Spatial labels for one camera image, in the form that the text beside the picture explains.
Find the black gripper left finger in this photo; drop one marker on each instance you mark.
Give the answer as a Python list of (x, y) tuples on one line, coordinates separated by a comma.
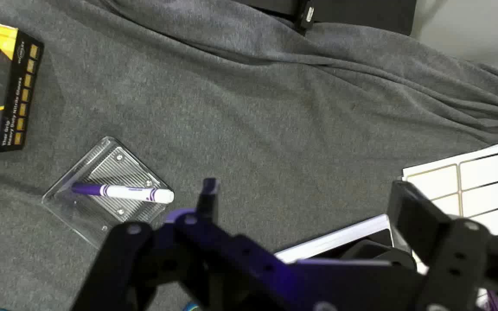
[(202, 260)]

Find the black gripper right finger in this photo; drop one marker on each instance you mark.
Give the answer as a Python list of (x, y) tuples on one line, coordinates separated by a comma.
[(461, 260)]

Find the white purple marker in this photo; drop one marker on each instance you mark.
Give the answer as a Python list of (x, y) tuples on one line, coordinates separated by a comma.
[(133, 192)]

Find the clear plastic bowl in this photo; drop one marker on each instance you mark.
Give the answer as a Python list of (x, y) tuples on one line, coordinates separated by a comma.
[(110, 163)]

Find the white ice cube tray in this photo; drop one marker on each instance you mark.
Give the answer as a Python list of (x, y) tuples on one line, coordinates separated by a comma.
[(479, 173)]

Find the grey table cloth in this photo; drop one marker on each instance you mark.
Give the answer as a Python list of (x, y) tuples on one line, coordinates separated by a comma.
[(259, 115)]

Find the red and black box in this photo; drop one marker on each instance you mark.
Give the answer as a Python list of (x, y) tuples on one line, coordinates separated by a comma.
[(7, 104)]

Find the black stand frame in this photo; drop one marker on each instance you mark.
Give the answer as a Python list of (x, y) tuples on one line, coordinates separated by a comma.
[(353, 11)]

